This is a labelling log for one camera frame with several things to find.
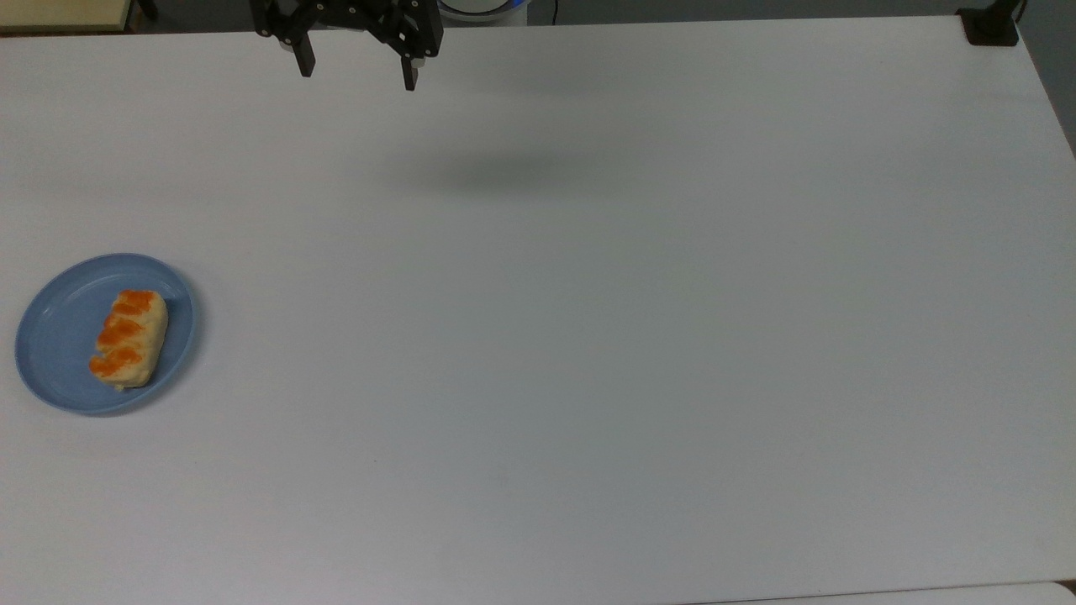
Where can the blue round plate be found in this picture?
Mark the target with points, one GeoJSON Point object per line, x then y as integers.
{"type": "Point", "coordinates": [59, 344]}

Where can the black clamp camera mount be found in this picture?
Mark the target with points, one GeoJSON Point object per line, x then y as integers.
{"type": "Point", "coordinates": [990, 27]}

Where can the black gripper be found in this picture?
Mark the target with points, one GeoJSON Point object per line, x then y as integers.
{"type": "Point", "coordinates": [353, 15]}

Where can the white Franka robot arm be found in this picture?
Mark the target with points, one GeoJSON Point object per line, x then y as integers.
{"type": "Point", "coordinates": [483, 7]}

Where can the light wooden furniture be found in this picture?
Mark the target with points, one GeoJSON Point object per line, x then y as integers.
{"type": "Point", "coordinates": [59, 13]}

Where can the bread roll with orange topping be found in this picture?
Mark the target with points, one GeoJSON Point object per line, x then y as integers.
{"type": "Point", "coordinates": [129, 338]}

